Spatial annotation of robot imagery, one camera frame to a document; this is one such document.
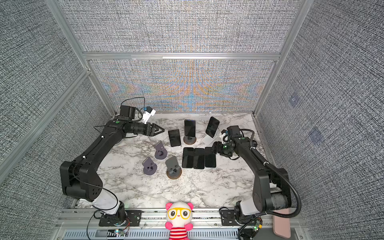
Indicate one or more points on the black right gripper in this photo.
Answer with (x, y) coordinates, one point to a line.
(217, 148)

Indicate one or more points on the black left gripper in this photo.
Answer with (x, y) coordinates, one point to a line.
(152, 132)

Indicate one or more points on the purple phone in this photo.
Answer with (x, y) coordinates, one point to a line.
(174, 137)

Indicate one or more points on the blue phone mid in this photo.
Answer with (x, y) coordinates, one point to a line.
(210, 158)

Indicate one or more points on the black phone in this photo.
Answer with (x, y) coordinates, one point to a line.
(199, 158)
(190, 128)
(188, 158)
(212, 127)

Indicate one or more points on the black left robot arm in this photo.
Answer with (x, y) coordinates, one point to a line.
(79, 177)

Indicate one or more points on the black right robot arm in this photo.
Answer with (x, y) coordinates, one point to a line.
(272, 193)

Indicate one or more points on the white stand back right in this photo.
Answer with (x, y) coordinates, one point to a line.
(208, 140)

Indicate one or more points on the purple stand mid left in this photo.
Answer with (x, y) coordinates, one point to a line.
(161, 152)

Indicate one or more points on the wooden grey stand back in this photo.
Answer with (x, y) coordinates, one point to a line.
(189, 140)

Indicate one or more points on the purple stand front left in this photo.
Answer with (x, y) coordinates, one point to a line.
(149, 167)

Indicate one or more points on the wooden round phone stand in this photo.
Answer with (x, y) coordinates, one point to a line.
(174, 171)

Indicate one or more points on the pink phone case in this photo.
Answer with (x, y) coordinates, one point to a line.
(282, 227)

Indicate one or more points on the pink white plush toy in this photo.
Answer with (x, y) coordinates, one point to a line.
(179, 220)

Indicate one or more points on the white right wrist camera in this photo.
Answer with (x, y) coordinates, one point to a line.
(224, 136)

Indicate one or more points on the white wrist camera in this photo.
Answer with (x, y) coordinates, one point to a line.
(148, 112)
(224, 136)

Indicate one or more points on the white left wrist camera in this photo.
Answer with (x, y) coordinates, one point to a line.
(148, 112)

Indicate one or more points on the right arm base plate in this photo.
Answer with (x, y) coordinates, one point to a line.
(229, 217)

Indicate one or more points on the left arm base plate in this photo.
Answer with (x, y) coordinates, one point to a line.
(120, 218)

